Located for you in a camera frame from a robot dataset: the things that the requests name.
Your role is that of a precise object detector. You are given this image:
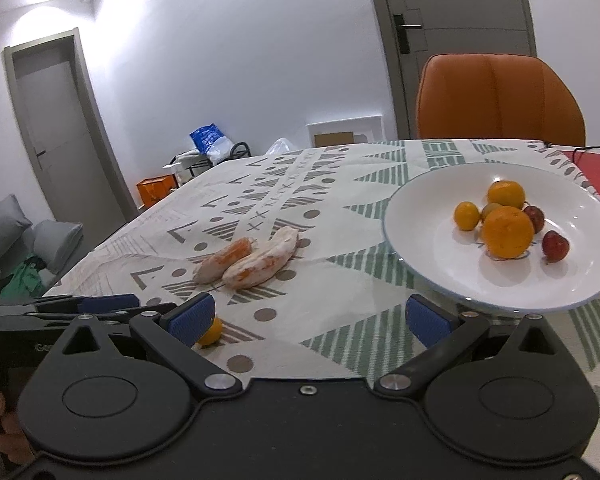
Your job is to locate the black metal rack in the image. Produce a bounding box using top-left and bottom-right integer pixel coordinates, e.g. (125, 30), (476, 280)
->
(177, 142), (252, 178)

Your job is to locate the clear plastic bag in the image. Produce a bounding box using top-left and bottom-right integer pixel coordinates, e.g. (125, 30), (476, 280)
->
(265, 137), (301, 156)

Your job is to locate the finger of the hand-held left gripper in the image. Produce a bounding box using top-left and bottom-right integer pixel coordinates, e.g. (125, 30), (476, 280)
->
(87, 302), (178, 323)
(30, 293), (141, 314)

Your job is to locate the medium orange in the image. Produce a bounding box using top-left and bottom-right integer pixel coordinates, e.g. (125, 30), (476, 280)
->
(487, 180), (526, 210)

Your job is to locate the large grey cushion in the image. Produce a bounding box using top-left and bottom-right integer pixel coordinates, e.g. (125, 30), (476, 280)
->
(0, 195), (33, 266)

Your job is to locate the dark red passion fruit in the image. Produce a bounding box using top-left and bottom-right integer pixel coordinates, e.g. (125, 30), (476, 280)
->
(523, 205), (546, 234)
(541, 230), (571, 264)

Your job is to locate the black door handle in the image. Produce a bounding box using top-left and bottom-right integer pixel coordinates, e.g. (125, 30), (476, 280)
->
(393, 9), (424, 54)

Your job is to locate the peeled citrus piece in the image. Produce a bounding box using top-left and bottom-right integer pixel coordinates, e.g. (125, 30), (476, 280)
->
(222, 226), (299, 289)
(193, 237), (258, 283)

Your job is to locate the orange box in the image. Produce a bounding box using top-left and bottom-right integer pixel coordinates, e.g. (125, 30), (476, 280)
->
(136, 175), (177, 208)

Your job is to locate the patterned tablecloth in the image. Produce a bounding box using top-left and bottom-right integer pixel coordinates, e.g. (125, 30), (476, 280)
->
(40, 139), (600, 480)

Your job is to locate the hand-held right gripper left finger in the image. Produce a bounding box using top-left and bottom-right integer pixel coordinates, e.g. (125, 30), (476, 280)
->
(55, 292), (243, 398)

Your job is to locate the person's left hand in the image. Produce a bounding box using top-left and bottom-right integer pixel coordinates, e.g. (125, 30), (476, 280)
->
(0, 382), (35, 465)

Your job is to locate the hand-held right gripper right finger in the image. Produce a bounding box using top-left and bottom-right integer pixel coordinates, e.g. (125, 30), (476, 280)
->
(374, 294), (563, 396)

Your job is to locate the black cable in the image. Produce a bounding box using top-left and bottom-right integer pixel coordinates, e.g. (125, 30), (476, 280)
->
(540, 140), (600, 152)

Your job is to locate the white plate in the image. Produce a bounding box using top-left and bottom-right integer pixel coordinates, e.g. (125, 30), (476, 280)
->
(382, 162), (600, 317)

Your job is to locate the grey interior door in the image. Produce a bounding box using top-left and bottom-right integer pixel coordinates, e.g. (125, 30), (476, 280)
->
(2, 27), (138, 223)

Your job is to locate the orange chair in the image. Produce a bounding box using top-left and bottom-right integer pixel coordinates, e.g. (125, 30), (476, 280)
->
(416, 53), (587, 147)

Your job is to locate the green cloth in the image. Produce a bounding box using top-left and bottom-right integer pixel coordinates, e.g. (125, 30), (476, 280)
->
(5, 255), (48, 298)

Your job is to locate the large orange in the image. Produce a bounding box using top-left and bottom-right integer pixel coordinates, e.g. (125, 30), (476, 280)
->
(481, 206), (536, 261)

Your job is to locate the small grey cushion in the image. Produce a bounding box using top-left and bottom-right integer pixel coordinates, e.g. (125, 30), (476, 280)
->
(32, 219), (83, 273)

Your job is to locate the small orange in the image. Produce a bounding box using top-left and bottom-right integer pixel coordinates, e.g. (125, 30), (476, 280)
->
(196, 316), (224, 347)
(453, 201), (481, 232)

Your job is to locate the blue plastic bag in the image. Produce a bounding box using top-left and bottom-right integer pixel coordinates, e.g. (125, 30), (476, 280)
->
(189, 124), (236, 166)

